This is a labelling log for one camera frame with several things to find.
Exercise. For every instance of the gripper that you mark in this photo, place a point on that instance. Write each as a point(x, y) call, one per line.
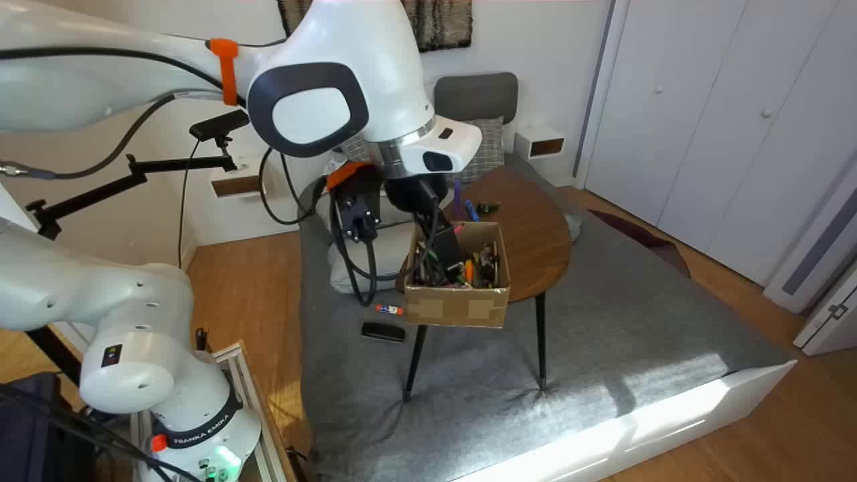
point(402, 191)

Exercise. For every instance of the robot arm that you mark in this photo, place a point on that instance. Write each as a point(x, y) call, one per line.
point(348, 60)

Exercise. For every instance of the blue pen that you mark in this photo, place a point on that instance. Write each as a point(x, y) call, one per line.
point(472, 210)

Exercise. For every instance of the purple pen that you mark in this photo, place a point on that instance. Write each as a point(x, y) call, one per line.
point(457, 197)

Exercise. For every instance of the dark green pen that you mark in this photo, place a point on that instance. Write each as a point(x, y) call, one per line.
point(489, 207)

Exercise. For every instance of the cardboard box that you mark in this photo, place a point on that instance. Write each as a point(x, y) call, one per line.
point(458, 304)

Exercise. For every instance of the heap of pens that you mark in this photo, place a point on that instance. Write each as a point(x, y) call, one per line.
point(479, 268)

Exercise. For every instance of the light grey pillow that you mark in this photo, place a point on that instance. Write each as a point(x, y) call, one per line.
point(381, 258)

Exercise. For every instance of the white marker with orange cap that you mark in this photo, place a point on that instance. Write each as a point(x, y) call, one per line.
point(390, 309)

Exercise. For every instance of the black case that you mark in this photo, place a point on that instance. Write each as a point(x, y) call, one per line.
point(383, 332)

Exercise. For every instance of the patterned cushion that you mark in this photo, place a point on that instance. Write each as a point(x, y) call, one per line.
point(491, 150)

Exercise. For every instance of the grey headboard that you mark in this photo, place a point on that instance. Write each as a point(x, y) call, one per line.
point(477, 97)

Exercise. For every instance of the bed with grey cover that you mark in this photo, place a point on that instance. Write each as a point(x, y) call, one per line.
point(602, 348)

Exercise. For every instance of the dark rug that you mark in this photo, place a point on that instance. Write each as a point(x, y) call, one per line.
point(646, 241)

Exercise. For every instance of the white wardrobe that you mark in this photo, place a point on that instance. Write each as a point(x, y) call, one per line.
point(723, 120)

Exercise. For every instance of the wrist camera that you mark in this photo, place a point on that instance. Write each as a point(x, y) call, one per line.
point(358, 204)

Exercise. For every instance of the white wall shelf box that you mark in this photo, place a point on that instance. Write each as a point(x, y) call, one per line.
point(539, 142)
point(236, 181)

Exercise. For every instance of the woven wall hanging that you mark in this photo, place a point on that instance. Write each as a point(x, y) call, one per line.
point(442, 23)

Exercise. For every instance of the camera on mount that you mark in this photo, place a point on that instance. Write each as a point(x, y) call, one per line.
point(140, 173)

